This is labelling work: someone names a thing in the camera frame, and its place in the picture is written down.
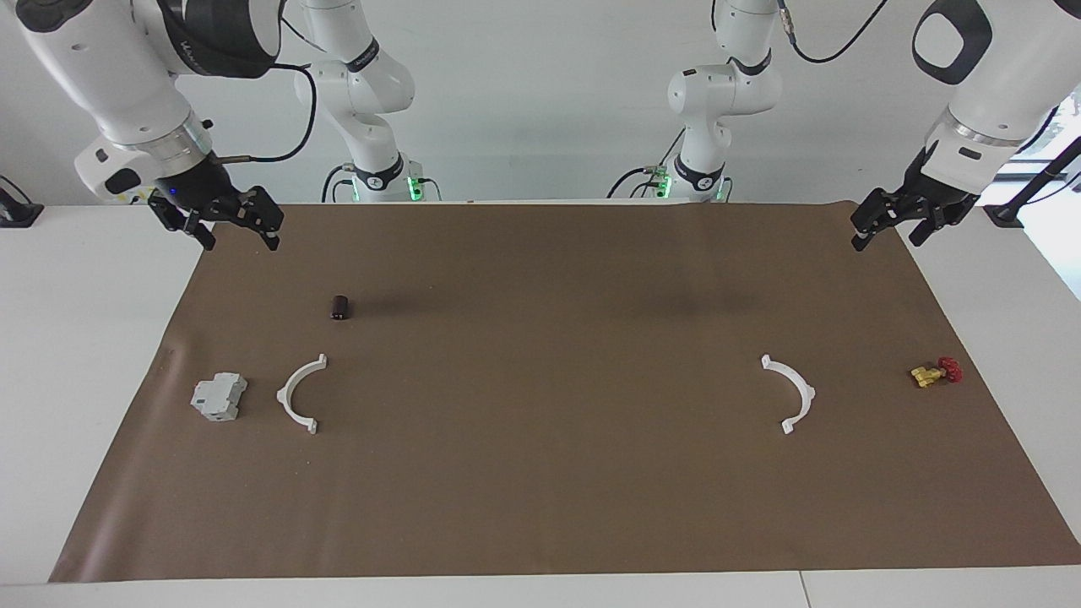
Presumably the white half ring pipe clamp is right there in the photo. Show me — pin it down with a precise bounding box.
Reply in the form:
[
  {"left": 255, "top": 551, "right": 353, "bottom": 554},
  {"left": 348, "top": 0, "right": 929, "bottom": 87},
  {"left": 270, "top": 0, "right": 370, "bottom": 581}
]
[
  {"left": 276, "top": 353, "right": 329, "bottom": 436},
  {"left": 760, "top": 353, "right": 817, "bottom": 436}
]

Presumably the black stand with pole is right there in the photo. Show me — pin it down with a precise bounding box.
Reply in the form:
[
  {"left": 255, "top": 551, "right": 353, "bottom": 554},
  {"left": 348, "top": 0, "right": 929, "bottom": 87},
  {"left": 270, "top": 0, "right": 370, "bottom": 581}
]
[{"left": 982, "top": 135, "right": 1081, "bottom": 231}]

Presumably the grey circuit breaker block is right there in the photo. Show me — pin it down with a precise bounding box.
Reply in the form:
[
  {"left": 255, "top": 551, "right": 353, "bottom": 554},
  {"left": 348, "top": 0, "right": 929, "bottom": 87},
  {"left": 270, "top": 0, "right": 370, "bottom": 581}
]
[{"left": 190, "top": 372, "right": 249, "bottom": 423}]

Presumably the brown paper table mat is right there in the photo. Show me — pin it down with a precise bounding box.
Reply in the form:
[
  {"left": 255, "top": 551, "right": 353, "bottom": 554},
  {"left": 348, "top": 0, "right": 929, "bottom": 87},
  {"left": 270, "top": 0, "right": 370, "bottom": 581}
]
[{"left": 48, "top": 200, "right": 1081, "bottom": 584}]

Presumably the black right arm base cable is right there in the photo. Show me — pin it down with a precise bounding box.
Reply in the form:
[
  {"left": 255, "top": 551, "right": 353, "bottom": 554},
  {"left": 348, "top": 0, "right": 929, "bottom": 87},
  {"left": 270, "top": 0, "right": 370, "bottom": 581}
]
[{"left": 321, "top": 163, "right": 356, "bottom": 204}]

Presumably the black arm base cable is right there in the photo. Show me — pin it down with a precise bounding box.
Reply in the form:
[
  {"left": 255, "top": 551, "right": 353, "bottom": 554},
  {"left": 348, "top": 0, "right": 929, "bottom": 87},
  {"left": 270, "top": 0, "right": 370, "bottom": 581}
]
[
  {"left": 606, "top": 127, "right": 683, "bottom": 201},
  {"left": 321, "top": 163, "right": 356, "bottom": 204}
]

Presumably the brass valve red handle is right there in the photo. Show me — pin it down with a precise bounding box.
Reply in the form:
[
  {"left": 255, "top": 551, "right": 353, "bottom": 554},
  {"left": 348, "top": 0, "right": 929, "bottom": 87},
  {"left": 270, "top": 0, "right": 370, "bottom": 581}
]
[{"left": 910, "top": 356, "right": 964, "bottom": 389}]

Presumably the black table clamp mount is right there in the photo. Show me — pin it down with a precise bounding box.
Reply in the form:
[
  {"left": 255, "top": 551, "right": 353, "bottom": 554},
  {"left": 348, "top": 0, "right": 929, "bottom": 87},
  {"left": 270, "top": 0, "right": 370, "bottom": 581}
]
[{"left": 0, "top": 176, "right": 45, "bottom": 229}]

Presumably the black left arm base cable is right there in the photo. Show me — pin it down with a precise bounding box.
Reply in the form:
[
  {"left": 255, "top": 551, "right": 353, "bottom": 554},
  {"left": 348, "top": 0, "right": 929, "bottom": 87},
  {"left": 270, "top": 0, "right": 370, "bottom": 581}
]
[{"left": 606, "top": 127, "right": 683, "bottom": 201}]

